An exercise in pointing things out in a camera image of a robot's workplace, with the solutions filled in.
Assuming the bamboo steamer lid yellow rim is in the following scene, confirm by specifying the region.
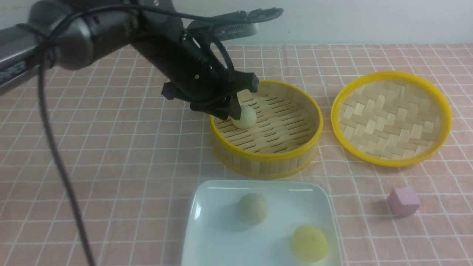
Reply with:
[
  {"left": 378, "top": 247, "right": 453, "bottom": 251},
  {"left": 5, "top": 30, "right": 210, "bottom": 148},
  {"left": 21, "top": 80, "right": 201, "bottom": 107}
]
[{"left": 331, "top": 71, "right": 453, "bottom": 168}]

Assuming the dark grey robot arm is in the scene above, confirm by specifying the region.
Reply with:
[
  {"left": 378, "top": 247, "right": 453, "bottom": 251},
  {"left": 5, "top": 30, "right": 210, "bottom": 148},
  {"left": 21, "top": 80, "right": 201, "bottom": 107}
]
[{"left": 0, "top": 0, "right": 283, "bottom": 120}]

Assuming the white steamed bun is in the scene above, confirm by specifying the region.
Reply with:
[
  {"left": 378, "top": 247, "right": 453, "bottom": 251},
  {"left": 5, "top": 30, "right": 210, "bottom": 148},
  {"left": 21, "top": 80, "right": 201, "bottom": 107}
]
[{"left": 231, "top": 106, "right": 257, "bottom": 129}]

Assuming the yellow steamed bun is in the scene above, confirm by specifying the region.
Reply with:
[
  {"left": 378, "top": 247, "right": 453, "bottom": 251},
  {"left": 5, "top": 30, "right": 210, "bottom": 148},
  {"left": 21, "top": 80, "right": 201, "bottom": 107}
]
[{"left": 291, "top": 225, "right": 329, "bottom": 263}]

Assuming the pink cube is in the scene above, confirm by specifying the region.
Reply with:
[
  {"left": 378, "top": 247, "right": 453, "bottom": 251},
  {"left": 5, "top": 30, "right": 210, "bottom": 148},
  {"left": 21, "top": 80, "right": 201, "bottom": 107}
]
[{"left": 387, "top": 187, "right": 421, "bottom": 217}]

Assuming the white square plate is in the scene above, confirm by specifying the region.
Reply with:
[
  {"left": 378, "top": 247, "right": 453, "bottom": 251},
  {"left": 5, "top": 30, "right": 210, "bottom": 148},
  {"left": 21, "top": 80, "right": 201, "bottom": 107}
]
[{"left": 181, "top": 180, "right": 343, "bottom": 266}]

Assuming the bamboo steamer basket yellow rim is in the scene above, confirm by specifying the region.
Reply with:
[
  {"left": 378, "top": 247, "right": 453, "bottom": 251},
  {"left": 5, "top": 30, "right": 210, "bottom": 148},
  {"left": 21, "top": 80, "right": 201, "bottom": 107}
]
[{"left": 210, "top": 80, "right": 324, "bottom": 180}]

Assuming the pale steamed bun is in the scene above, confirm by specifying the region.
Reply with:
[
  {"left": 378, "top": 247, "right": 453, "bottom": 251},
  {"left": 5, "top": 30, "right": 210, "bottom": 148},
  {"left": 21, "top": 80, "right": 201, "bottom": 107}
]
[{"left": 238, "top": 193, "right": 269, "bottom": 225}]

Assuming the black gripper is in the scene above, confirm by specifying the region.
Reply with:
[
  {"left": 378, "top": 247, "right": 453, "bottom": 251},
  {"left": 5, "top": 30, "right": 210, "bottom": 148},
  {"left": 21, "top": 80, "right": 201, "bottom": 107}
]
[{"left": 131, "top": 15, "right": 259, "bottom": 120}]

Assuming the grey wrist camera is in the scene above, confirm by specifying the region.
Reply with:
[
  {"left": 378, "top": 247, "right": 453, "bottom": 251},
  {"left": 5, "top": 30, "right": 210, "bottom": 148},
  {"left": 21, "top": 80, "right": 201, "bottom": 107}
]
[{"left": 187, "top": 7, "right": 284, "bottom": 41}]

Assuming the pink grid tablecloth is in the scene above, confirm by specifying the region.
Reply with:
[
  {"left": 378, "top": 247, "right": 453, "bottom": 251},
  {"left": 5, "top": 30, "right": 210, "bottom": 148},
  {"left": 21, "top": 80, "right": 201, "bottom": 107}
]
[{"left": 0, "top": 44, "right": 472, "bottom": 266}]

